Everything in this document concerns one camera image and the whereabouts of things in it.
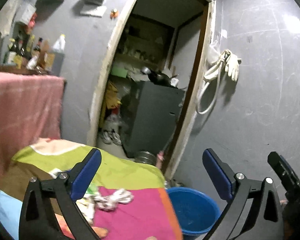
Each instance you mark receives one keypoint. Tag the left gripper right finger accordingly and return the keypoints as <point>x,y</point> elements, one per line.
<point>264,220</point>

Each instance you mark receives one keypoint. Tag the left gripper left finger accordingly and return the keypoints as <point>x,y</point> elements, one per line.
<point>37,217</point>

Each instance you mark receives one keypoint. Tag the green white plastic wrapper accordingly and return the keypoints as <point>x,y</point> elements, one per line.
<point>92,192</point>

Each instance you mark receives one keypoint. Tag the white printed ribbon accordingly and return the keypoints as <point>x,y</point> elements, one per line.
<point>110,202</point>

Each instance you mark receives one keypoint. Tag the yellow snack wrapper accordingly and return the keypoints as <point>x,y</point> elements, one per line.
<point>87,208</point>

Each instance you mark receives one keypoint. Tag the blue plastic bucket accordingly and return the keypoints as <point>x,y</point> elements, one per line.
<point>196,212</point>

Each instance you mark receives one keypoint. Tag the colourful patchwork tablecloth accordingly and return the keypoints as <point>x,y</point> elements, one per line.
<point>150,215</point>

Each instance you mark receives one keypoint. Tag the pink checked cloth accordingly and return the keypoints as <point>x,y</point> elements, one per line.
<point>30,108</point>

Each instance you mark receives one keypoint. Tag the metal pot on floor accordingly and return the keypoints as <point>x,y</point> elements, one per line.
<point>145,157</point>

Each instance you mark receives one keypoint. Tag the yellow plastic bag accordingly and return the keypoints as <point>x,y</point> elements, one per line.
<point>110,102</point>

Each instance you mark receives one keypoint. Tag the dark grey cabinet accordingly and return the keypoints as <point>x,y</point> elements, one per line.
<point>150,113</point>

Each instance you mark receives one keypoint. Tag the white rubber gloves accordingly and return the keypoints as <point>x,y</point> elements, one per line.
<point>232,62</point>

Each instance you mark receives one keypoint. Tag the green box on shelf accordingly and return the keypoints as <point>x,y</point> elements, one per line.
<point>119,72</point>

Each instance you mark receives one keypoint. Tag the dark sauce bottle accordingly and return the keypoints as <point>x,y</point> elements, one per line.
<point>37,48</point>

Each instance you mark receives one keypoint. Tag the white plastic jug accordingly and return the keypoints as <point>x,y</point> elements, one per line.
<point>59,45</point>

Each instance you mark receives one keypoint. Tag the beige hanging towel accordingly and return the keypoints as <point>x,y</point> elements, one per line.
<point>7,14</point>

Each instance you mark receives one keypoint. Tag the orange wall hook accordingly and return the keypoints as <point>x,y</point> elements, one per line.
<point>114,14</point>

